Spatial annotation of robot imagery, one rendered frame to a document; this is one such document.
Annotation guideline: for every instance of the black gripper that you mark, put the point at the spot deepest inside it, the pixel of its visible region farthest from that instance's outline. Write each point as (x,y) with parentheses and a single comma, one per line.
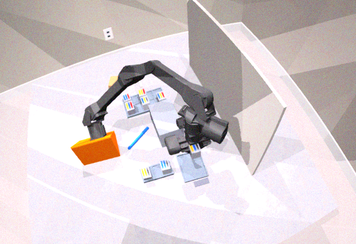
(176,145)

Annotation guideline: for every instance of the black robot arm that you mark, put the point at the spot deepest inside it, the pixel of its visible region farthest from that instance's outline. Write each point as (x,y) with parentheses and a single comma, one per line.
(194,116)

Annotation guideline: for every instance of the blue thin rod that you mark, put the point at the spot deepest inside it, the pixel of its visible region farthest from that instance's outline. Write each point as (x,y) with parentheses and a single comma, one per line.
(133,143)

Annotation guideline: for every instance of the white box with yellow and red stripes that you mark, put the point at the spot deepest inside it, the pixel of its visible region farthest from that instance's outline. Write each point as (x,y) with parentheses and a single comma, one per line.
(141,92)

